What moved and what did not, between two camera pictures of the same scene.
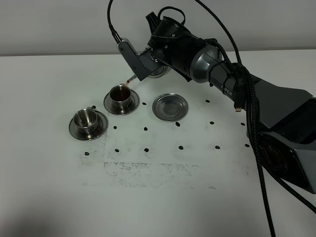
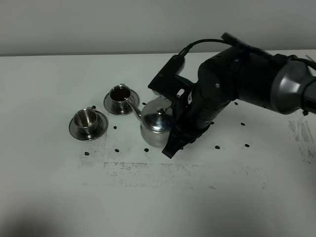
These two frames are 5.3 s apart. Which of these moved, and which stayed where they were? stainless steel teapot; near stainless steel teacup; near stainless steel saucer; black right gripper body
Moved: stainless steel teapot; black right gripper body
Stayed: near stainless steel teacup; near stainless steel saucer
